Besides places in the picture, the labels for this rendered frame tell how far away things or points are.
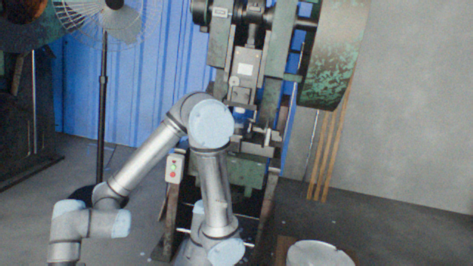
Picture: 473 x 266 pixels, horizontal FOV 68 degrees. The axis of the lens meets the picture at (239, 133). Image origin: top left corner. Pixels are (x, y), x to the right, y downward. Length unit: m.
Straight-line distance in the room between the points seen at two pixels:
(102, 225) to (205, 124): 0.38
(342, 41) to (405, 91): 1.78
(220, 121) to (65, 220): 0.46
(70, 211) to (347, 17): 1.16
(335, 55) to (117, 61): 2.26
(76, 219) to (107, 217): 0.07
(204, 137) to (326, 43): 0.76
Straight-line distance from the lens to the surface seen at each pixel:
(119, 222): 1.02
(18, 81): 2.79
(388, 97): 3.19
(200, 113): 0.90
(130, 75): 3.33
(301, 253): 1.63
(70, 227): 1.01
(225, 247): 1.10
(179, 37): 3.14
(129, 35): 2.21
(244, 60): 1.82
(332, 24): 1.48
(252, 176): 1.79
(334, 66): 1.52
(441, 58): 3.26
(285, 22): 1.75
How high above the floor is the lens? 1.29
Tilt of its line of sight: 17 degrees down
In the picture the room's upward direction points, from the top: 9 degrees clockwise
